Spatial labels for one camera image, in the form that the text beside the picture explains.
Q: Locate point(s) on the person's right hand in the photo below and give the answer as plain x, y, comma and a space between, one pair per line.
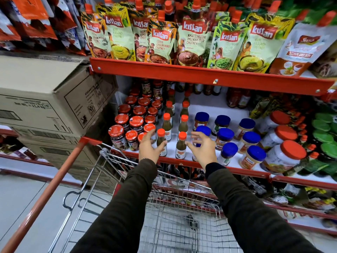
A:
206, 152

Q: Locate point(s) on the person's left hand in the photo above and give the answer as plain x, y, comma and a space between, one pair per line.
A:
148, 151

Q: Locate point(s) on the person's right thumb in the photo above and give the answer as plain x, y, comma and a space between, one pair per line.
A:
191, 147

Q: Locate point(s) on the person's left thumb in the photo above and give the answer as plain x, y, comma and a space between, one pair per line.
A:
162, 148

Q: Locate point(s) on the person's left forearm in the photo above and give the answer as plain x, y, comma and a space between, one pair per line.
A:
123, 208

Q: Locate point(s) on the person's right forearm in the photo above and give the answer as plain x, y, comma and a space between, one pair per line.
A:
247, 213

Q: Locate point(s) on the group of orange-capped green sauce bottles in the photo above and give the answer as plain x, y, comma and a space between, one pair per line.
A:
181, 144

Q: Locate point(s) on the group of red-lidded dark jars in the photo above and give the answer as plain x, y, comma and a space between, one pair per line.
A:
135, 121

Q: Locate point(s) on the group of blue-lidded spread jars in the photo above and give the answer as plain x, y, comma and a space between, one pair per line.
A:
250, 140

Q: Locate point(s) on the row of dark sauce bottles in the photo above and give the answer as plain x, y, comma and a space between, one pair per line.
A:
234, 97

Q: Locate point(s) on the green printed spice packets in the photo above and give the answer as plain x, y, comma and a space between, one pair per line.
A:
263, 106

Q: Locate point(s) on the large orange-lidded white jar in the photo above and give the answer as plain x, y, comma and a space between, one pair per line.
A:
281, 136
276, 121
285, 156

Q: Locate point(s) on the row of green chutney pouches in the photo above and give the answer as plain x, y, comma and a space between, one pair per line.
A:
184, 36

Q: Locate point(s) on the row of small orange-capped bottles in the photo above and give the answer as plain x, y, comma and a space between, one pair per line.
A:
302, 129

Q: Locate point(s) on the green glass bottle lying down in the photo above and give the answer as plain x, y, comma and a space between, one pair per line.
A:
302, 165

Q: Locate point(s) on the pile of assorted packets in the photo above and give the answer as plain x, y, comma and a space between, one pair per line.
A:
294, 193

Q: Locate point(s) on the flat brown cardboard box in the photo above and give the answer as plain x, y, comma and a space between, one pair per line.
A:
47, 135

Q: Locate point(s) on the row of green-lidded jars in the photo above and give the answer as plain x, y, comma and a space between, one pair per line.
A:
324, 136

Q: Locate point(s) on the large brown cardboard box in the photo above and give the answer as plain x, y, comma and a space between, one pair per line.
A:
34, 84

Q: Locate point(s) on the white sauce pouch orange cap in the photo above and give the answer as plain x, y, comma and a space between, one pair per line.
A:
302, 47

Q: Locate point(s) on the pile of orange white packets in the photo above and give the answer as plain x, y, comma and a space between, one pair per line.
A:
36, 21

